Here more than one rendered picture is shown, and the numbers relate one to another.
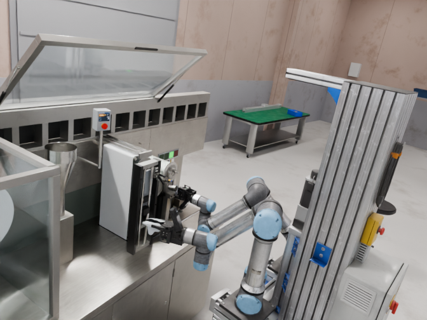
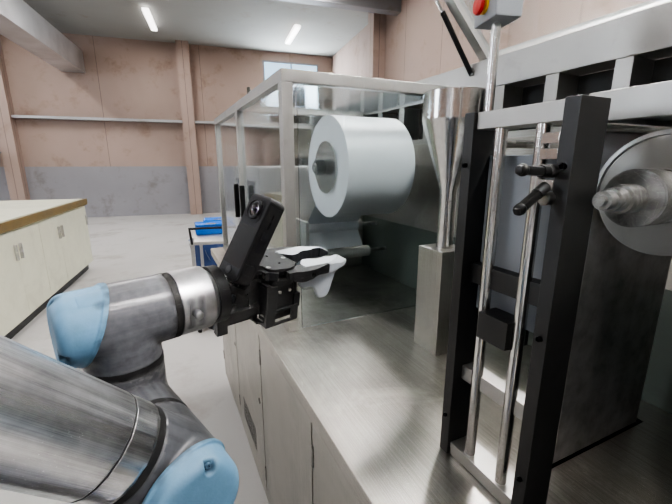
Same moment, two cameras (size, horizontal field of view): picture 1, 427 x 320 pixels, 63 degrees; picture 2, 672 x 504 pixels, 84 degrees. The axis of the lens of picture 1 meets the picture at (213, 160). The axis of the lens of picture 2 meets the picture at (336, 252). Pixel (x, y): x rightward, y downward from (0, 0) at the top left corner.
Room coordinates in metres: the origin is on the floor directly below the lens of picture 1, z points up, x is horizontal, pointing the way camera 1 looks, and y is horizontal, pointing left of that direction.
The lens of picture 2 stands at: (1.82, -0.18, 1.37)
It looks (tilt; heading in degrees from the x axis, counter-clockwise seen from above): 13 degrees down; 125
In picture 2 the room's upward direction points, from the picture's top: straight up
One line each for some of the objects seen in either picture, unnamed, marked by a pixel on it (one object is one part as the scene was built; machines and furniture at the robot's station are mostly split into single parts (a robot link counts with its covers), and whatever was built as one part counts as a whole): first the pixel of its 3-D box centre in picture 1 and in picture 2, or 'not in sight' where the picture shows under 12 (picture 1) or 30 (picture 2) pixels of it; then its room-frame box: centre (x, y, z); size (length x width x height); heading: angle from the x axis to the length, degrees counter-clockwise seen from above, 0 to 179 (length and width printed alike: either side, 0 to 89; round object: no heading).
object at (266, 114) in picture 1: (268, 127); not in sight; (7.50, -1.07, 0.43); 2.34 x 0.92 x 0.86; 143
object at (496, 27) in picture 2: (100, 148); (490, 85); (1.63, 0.57, 1.51); 0.02 x 0.02 x 0.20
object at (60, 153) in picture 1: (61, 152); (454, 106); (1.52, 0.71, 1.50); 0.14 x 0.14 x 0.06
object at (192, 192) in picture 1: (187, 194); not in sight; (2.09, 0.13, 1.12); 0.12 x 0.08 x 0.09; 61
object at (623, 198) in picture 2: not in sight; (615, 199); (1.83, 0.31, 1.34); 0.06 x 0.03 x 0.03; 61
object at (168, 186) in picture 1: (168, 203); not in sight; (2.04, 0.25, 1.05); 0.06 x 0.05 x 0.31; 61
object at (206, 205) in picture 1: (206, 204); not in sight; (2.01, 0.00, 1.11); 0.11 x 0.08 x 0.09; 61
